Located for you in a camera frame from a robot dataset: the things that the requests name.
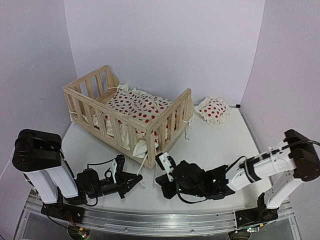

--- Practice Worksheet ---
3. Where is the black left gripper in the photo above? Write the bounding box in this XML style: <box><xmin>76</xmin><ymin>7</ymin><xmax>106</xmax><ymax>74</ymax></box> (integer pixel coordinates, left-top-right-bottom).
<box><xmin>87</xmin><ymin>172</ymin><xmax>142</xmax><ymax>200</ymax></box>

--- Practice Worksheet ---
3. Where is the white mattress tie string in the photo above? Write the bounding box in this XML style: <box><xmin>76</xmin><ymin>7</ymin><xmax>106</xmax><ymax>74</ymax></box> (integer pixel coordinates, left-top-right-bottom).
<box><xmin>136</xmin><ymin>152</ymin><xmax>151</xmax><ymax>188</ymax></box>

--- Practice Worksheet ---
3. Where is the strawberry print ruffled mattress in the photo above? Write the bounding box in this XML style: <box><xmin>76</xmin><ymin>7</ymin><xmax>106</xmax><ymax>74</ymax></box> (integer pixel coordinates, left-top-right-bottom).
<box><xmin>102</xmin><ymin>83</ymin><xmax>172</xmax><ymax>159</ymax></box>

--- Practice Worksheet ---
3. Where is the wooden pet bed frame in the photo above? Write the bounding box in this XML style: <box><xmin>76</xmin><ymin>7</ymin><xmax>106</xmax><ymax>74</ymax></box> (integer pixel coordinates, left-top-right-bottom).
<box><xmin>63</xmin><ymin>65</ymin><xmax>194</xmax><ymax>168</ymax></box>

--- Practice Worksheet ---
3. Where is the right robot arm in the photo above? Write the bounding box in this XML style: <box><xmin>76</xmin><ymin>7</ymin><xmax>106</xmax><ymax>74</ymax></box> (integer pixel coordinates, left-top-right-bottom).
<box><xmin>155</xmin><ymin>129</ymin><xmax>320</xmax><ymax>222</ymax></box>

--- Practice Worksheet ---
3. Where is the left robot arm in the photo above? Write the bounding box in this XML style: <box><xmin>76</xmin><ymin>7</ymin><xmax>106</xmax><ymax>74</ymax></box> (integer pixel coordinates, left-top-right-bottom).
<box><xmin>12</xmin><ymin>129</ymin><xmax>143</xmax><ymax>219</ymax></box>

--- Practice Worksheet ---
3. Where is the strawberry print small pillow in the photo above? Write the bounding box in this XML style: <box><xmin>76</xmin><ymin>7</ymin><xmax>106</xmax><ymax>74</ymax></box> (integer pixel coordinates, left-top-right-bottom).
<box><xmin>194</xmin><ymin>96</ymin><xmax>231</xmax><ymax>127</ymax></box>

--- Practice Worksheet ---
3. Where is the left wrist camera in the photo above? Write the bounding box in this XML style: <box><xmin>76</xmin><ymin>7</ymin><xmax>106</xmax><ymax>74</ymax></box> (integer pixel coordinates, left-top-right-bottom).
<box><xmin>111</xmin><ymin>154</ymin><xmax>125</xmax><ymax>184</ymax></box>

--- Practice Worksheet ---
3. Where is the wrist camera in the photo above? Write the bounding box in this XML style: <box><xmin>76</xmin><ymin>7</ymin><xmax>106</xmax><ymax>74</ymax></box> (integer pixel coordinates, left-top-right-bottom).
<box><xmin>155</xmin><ymin>152</ymin><xmax>177</xmax><ymax>182</ymax></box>
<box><xmin>111</xmin><ymin>154</ymin><xmax>125</xmax><ymax>184</ymax></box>

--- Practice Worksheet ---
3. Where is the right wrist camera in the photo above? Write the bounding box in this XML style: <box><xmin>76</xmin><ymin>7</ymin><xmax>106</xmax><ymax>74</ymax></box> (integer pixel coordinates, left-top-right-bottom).
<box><xmin>155</xmin><ymin>152</ymin><xmax>177</xmax><ymax>182</ymax></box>

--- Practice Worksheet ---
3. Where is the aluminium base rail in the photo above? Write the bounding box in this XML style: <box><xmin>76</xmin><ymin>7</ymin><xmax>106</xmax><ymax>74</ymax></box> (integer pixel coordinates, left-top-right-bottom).
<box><xmin>23</xmin><ymin>189</ymin><xmax>293</xmax><ymax>232</ymax></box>

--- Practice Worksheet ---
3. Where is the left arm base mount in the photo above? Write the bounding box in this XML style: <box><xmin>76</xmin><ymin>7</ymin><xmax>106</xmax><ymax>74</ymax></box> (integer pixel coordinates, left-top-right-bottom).
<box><xmin>41</xmin><ymin>198</ymin><xmax>85</xmax><ymax>224</ymax></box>

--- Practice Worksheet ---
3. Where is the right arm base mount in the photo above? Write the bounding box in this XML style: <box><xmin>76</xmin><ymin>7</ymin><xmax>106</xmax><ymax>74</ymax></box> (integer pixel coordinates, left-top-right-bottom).
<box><xmin>235</xmin><ymin>193</ymin><xmax>279</xmax><ymax>230</ymax></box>

